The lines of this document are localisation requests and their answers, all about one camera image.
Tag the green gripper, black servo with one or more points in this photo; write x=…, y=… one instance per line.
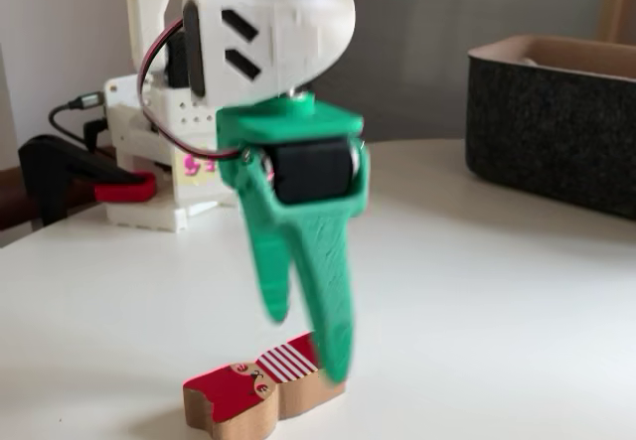
x=312, y=171

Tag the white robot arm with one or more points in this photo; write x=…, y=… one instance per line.
x=278, y=38

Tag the small white rounded object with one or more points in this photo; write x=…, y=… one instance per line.
x=527, y=61

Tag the black and red clamp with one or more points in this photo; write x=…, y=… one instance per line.
x=54, y=162

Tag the dark grey felt basket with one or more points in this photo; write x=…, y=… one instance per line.
x=546, y=132

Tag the wooden block with red top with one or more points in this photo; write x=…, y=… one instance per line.
x=233, y=405

